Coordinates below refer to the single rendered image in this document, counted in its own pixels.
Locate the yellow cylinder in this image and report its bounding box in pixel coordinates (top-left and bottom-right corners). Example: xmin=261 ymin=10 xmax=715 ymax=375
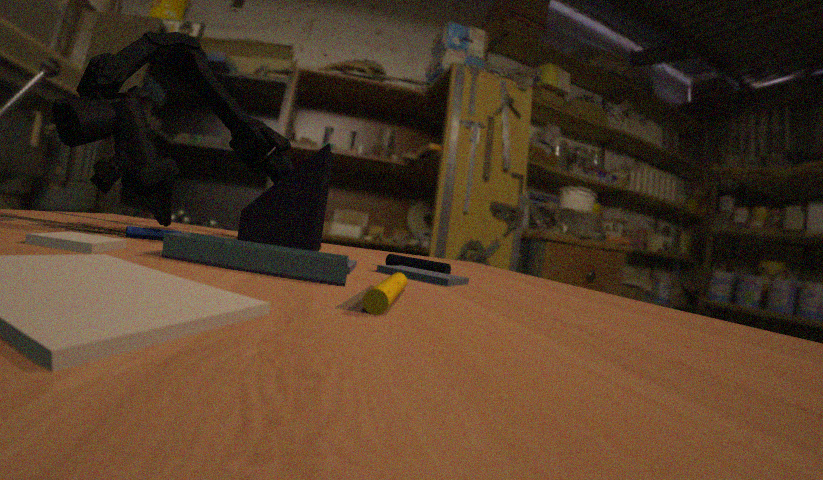
xmin=363 ymin=273 xmax=407 ymax=315

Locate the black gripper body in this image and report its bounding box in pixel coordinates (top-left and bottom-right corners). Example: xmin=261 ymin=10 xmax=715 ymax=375
xmin=114 ymin=126 xmax=180 ymax=190

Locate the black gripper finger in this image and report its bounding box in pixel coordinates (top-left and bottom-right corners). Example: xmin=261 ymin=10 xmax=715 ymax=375
xmin=135 ymin=177 xmax=174 ymax=227
xmin=129 ymin=189 xmax=163 ymax=225

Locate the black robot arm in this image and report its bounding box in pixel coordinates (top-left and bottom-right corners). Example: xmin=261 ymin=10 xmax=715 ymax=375
xmin=51 ymin=31 xmax=296 ymax=194

